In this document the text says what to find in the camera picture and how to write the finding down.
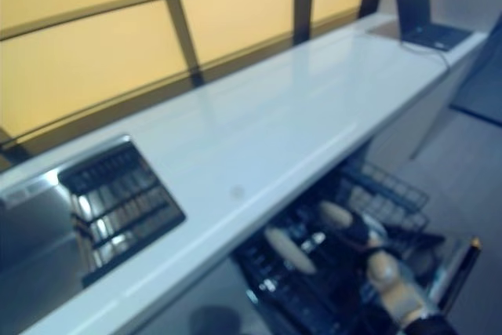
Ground grey wire dishwasher rack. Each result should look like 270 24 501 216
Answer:
340 161 431 231

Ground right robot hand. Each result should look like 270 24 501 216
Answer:
336 208 384 258

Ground dark open laptop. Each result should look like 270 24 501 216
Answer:
394 0 472 53

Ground beige round plate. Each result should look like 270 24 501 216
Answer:
318 200 353 231
264 226 318 276

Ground thin black power cable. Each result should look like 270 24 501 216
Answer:
402 41 453 74

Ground blue panel with metal frame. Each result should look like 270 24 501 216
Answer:
448 11 502 126

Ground black steel dish rack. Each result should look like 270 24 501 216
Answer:
57 141 187 289

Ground dark wire dishwasher rack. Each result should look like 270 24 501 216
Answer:
234 193 447 335

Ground built-in dishwasher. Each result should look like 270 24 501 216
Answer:
230 146 484 335

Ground stainless steel sink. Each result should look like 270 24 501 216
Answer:
0 133 187 289

